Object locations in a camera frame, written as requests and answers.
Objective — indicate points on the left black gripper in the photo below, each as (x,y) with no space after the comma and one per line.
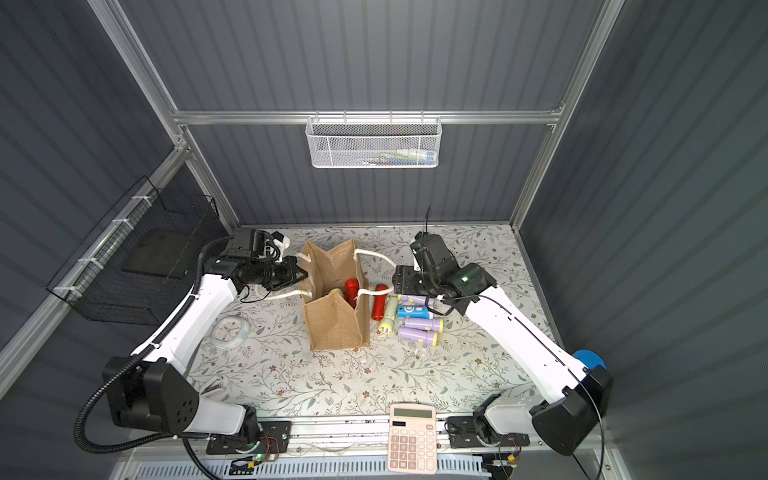
(287,273)

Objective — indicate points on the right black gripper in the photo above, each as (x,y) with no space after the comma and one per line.
(405,280)

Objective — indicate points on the purple flashlight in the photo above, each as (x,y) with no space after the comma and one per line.
(416,300)
(424,337)
(433,324)

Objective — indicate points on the red flashlight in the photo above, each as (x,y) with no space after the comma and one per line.
(379,302)
(351,292)

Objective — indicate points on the brown jute tote bag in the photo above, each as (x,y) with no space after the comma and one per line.
(331,323)

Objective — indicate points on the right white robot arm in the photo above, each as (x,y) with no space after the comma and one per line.
(574,389)

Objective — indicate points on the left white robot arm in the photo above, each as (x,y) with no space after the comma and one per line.
(150,391)

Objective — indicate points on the blue flashlight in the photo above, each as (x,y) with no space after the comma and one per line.
(417,312)

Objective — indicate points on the clear tape roll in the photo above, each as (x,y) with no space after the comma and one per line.
(230,332)

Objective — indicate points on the pink desk calculator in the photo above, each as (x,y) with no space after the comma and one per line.
(412,439)

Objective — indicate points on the blue lid pencil tube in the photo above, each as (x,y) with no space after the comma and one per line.
(589,359)

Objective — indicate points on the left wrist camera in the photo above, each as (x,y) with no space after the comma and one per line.
(256,245)

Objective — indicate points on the markers in wall basket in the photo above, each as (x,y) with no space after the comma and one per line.
(402,157)

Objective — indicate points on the black wire side basket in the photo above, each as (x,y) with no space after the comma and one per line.
(143,263)

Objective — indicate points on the white wire wall basket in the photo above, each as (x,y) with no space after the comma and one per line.
(339,145)

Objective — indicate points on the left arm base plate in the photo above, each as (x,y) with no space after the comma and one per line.
(272,439)

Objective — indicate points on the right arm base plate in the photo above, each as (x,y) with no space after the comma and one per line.
(469,432)

